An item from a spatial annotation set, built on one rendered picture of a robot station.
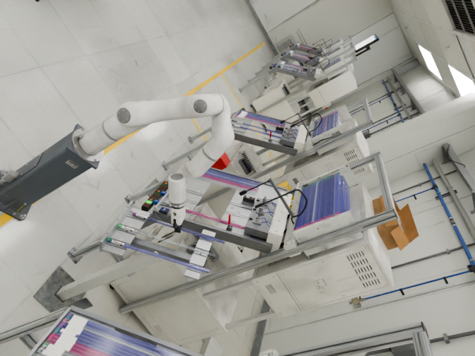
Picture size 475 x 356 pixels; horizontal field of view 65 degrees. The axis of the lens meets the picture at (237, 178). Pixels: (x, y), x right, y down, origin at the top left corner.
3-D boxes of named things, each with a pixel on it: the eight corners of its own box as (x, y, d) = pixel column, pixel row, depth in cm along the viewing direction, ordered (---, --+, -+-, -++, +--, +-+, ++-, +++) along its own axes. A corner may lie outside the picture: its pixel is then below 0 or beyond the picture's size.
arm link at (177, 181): (170, 192, 191) (167, 203, 183) (169, 170, 184) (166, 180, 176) (187, 193, 191) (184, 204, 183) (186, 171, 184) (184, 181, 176)
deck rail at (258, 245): (151, 219, 219) (153, 210, 216) (153, 217, 220) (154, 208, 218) (269, 254, 210) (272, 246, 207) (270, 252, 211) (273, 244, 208)
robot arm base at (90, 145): (66, 147, 183) (91, 131, 176) (77, 122, 196) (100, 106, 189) (97, 169, 195) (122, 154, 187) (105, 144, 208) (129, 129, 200)
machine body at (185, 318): (102, 285, 254) (170, 257, 228) (148, 228, 315) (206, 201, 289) (157, 351, 271) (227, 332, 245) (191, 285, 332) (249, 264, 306)
